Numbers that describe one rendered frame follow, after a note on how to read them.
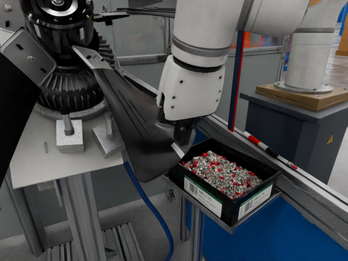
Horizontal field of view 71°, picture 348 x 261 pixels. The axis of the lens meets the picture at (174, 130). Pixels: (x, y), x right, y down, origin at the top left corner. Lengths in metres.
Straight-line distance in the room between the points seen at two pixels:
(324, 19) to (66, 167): 0.86
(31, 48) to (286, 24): 0.42
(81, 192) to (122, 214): 0.94
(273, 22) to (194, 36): 0.09
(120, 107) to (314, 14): 0.69
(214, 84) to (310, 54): 0.57
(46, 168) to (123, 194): 1.05
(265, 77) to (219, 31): 1.52
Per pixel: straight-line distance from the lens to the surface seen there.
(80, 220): 0.89
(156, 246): 1.54
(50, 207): 1.65
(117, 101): 0.44
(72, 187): 0.80
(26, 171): 0.69
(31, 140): 0.70
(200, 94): 0.38
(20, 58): 0.52
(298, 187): 0.65
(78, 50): 0.50
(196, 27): 0.32
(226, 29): 0.33
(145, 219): 1.68
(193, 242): 0.84
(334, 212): 0.62
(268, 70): 1.84
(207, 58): 0.33
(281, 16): 0.32
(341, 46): 9.67
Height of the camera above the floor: 1.20
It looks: 26 degrees down
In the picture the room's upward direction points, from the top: straight up
